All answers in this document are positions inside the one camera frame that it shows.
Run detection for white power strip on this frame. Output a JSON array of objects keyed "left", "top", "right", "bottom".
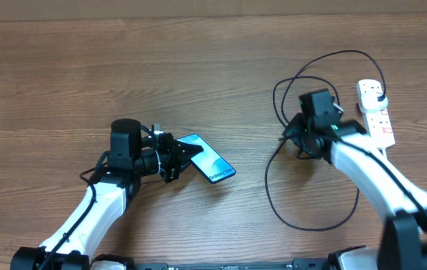
[{"left": 356, "top": 79, "right": 395, "bottom": 150}]

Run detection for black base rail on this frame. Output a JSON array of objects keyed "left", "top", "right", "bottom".
[{"left": 89, "top": 254, "right": 368, "bottom": 270}]

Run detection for black USB charging cable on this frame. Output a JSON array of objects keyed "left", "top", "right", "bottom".
[{"left": 264, "top": 49, "right": 387, "bottom": 233}]

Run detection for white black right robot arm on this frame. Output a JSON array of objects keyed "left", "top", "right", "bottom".
[{"left": 283, "top": 89, "right": 427, "bottom": 270}]

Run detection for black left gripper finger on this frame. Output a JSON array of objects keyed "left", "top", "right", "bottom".
[
  {"left": 173, "top": 160, "right": 191, "bottom": 176},
  {"left": 176, "top": 139, "right": 203, "bottom": 158}
]

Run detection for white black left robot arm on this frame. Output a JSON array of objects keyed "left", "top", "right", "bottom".
[{"left": 10, "top": 118, "right": 203, "bottom": 269}]

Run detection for white charger plug adapter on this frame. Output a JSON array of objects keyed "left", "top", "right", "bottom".
[{"left": 359, "top": 92, "right": 389, "bottom": 113}]

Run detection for Samsung Galaxy smartphone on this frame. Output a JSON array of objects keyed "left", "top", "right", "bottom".
[{"left": 178, "top": 133, "right": 236, "bottom": 184}]

